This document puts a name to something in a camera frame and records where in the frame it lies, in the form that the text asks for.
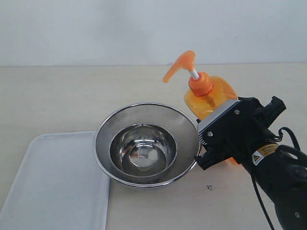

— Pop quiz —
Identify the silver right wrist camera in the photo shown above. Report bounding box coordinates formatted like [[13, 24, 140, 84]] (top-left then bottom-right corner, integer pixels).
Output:
[[197, 99, 256, 145]]

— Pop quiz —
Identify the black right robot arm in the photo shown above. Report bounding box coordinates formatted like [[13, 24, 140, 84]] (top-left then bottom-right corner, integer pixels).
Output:
[[195, 97, 307, 230]]

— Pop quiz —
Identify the orange dish soap pump bottle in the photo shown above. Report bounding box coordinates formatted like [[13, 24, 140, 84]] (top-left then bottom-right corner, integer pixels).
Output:
[[162, 50, 242, 166]]

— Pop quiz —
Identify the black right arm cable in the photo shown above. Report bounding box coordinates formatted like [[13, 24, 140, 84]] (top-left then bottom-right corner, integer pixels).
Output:
[[250, 126, 307, 230]]

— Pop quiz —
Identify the white plastic tray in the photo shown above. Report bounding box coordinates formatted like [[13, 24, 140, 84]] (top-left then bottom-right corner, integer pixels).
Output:
[[0, 131, 110, 230]]

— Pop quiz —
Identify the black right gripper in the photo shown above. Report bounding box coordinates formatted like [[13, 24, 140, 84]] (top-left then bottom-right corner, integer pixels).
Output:
[[194, 96, 286, 171]]

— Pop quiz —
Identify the small stainless steel bowl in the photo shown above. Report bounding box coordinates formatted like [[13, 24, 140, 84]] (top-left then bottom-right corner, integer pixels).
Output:
[[109, 123, 177, 181]]

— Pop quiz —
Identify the steel mesh colander bowl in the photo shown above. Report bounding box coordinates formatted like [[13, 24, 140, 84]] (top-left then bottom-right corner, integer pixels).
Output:
[[93, 103, 201, 190]]

